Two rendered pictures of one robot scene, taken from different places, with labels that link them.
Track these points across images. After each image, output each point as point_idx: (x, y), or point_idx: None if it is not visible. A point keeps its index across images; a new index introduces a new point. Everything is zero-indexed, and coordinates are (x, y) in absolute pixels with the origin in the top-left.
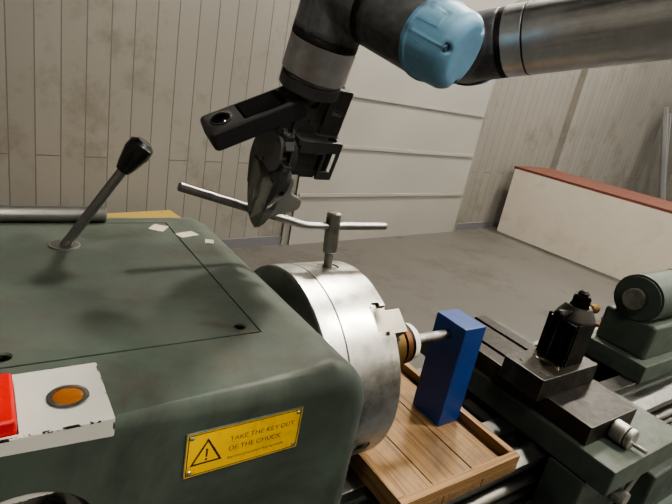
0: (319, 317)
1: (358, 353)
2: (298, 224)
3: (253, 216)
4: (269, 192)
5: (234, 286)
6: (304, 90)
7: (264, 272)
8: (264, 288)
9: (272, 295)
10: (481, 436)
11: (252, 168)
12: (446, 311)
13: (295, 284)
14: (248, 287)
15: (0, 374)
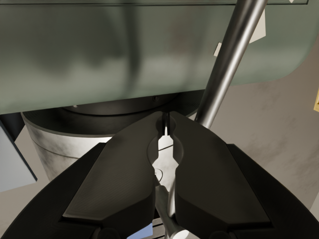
0: (58, 137)
1: (40, 153)
2: (172, 181)
3: (147, 115)
4: (82, 180)
5: (41, 31)
6: None
7: (181, 113)
8: (46, 81)
9: (20, 85)
10: None
11: (238, 179)
12: (150, 227)
13: (112, 133)
14: (39, 54)
15: None
